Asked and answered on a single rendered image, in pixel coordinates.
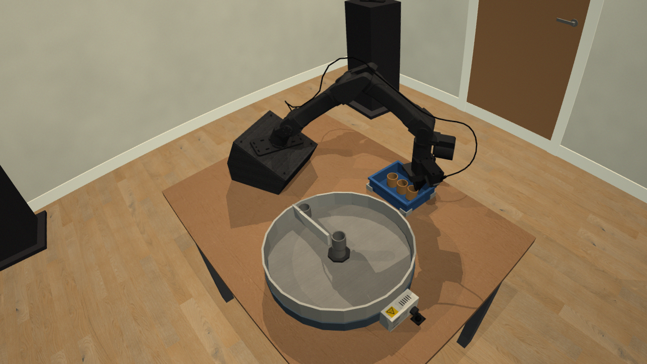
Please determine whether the bronze bushing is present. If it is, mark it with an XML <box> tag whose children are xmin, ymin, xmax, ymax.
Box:
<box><xmin>405</xmin><ymin>185</ymin><xmax>419</xmax><ymax>201</ymax></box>
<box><xmin>396</xmin><ymin>179</ymin><xmax>408</xmax><ymax>195</ymax></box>
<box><xmin>387</xmin><ymin>173</ymin><xmax>398</xmax><ymax>188</ymax></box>

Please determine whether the blue open-top bin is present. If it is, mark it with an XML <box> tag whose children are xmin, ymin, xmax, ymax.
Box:
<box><xmin>368</xmin><ymin>160</ymin><xmax>437</xmax><ymax>212</ymax></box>

